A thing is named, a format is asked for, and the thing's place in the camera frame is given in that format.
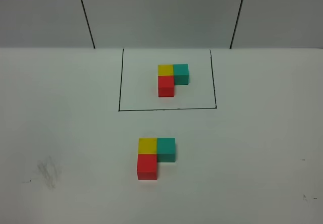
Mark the red template cube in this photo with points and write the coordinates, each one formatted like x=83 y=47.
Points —
x=166 y=87

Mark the yellow template cube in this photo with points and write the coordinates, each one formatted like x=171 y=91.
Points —
x=165 y=70

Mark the teal template cube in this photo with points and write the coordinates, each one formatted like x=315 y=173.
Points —
x=181 y=74

